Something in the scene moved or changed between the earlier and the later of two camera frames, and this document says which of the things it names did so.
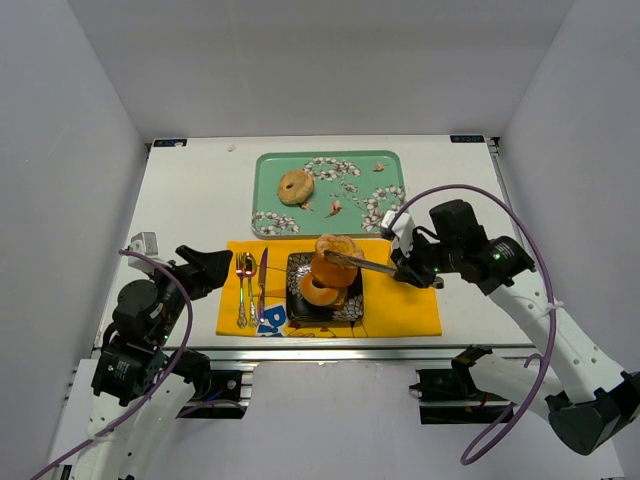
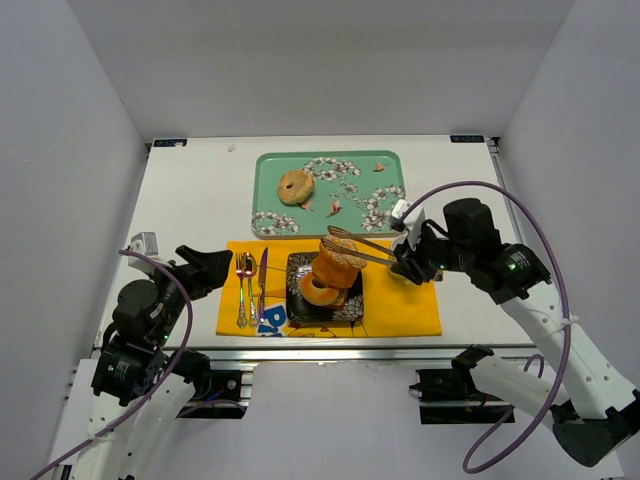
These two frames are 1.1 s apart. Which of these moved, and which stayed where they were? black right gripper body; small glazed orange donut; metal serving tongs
Moved: metal serving tongs
Stayed: small glazed orange donut; black right gripper body
